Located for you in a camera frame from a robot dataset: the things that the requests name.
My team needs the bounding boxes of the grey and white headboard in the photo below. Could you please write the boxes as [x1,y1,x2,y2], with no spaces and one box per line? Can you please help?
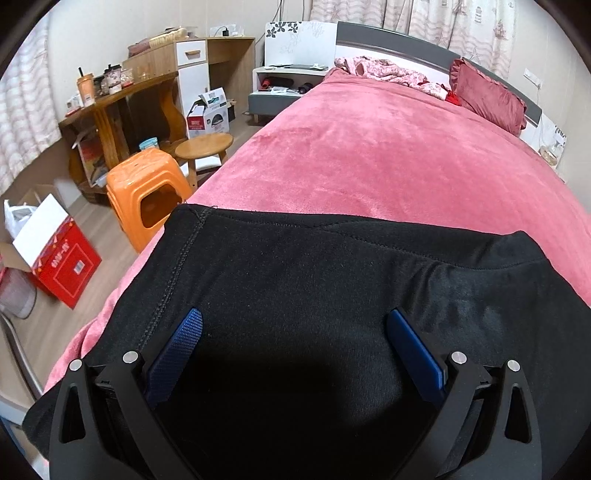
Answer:
[335,21,543,129]

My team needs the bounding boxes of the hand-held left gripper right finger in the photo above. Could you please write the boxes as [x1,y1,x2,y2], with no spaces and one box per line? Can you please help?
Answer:
[387,309,542,480]

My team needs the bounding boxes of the bed with pink blanket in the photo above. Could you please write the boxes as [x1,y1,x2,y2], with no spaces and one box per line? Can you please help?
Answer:
[44,68,580,395]

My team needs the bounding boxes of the brown cardboard box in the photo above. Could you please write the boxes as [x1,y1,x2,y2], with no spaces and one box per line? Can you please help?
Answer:
[0,184,63,278]

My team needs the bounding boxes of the white striped curtain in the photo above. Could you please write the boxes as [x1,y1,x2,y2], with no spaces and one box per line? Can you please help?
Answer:
[0,21,64,197]

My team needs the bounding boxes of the round wooden stool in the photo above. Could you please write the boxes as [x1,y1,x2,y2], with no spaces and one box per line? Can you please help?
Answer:
[174,133,235,192]

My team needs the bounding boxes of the orange plastic stool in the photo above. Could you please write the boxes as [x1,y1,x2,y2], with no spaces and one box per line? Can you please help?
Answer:
[106,150,193,254]

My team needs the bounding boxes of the red cardboard box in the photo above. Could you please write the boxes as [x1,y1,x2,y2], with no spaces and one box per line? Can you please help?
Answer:
[11,194,103,310]

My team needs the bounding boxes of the orange drink cup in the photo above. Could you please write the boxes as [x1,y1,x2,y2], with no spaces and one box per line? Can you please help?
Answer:
[76,68,97,108]

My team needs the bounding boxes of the red ruffled pillow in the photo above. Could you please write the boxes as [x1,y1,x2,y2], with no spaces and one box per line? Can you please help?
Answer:
[449,58,528,136]

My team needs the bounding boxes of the grey plastic basket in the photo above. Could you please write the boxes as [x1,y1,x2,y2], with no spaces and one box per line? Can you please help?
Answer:
[0,271,38,320]

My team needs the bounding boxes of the white plastic bag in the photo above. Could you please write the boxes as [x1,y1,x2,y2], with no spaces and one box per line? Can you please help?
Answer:
[4,199,38,243]

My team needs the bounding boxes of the pink floral cloth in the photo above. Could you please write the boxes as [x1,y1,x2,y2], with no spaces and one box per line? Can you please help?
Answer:
[333,55,451,100]

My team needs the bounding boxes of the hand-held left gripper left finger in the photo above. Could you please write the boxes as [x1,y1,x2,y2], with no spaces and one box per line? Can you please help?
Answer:
[48,308,204,480]

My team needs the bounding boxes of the patterned paper cup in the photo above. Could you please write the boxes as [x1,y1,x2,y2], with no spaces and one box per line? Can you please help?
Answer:
[104,64,124,94]

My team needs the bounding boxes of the white drawer cabinet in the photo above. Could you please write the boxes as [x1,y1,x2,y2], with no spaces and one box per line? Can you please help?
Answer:
[174,39,214,140]

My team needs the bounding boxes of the wooden desk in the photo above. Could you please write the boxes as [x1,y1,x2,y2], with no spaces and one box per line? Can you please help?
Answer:
[58,36,257,205]

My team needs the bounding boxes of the white nightstand with floral panel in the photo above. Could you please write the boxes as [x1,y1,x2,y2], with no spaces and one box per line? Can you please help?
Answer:
[536,112,570,174]
[247,21,339,124]

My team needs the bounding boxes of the patterned window curtain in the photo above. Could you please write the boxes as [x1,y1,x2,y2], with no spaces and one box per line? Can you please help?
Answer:
[309,0,523,83]

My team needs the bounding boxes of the white appliance box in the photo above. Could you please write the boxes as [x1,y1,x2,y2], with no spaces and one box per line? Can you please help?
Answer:
[186,88,232,140]

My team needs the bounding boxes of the black embroidered pants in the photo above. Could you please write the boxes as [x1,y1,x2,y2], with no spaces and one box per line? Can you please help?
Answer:
[21,204,591,480]

